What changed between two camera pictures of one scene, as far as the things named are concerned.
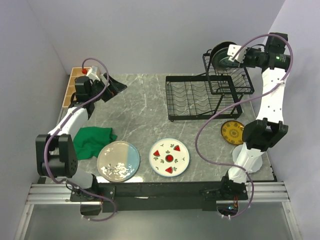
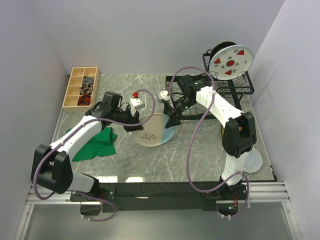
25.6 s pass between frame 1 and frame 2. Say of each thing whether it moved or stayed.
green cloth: stayed
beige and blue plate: moved
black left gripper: moved
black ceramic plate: stayed
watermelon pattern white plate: moved
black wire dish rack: stayed
